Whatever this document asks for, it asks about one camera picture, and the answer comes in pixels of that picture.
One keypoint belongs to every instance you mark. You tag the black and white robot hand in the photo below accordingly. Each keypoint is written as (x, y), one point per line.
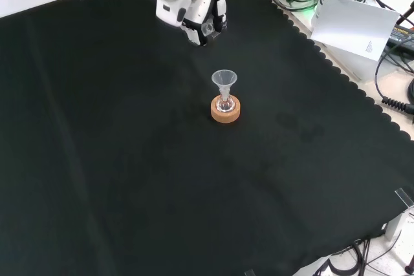
(197, 7)

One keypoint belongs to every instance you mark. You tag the clear graduated cylinder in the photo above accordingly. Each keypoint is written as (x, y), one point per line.
(207, 27)

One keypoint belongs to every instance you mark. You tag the clear plastic funnel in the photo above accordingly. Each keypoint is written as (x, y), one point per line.
(224, 79)

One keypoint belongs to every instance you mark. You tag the small round-bottom glass flask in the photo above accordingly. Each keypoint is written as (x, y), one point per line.
(225, 104)

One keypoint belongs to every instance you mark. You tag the pale board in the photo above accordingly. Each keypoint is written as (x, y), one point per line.
(352, 24)

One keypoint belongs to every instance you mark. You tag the black bench cloth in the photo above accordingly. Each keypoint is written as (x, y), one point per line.
(129, 159)

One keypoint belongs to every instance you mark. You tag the black power supply box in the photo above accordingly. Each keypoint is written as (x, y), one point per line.
(402, 35)

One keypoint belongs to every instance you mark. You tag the clear cloth clip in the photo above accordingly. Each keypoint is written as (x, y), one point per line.
(249, 272)
(406, 196)

